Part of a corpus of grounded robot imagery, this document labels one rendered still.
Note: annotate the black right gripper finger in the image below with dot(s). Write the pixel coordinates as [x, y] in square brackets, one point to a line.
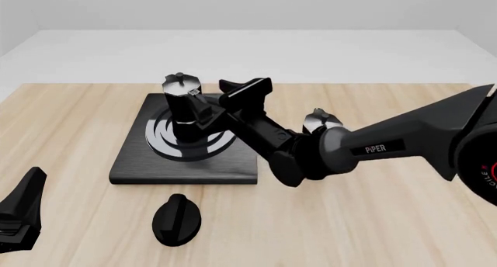
[229, 87]
[216, 117]

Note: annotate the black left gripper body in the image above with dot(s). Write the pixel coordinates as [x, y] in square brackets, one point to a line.
[15, 235]

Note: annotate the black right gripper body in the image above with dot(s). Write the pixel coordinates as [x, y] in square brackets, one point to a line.
[244, 110]

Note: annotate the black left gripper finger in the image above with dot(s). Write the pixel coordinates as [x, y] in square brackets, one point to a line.
[27, 197]

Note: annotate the silver and black moka pot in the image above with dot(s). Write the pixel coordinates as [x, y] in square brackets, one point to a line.
[314, 121]
[180, 104]

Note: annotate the right grey and black robot arm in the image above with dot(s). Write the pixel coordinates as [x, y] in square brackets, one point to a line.
[388, 133]

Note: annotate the flat black stove plate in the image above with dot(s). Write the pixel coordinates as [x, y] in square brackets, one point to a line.
[132, 168]

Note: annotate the round black stove knob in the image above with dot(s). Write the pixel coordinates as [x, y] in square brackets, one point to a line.
[174, 220]

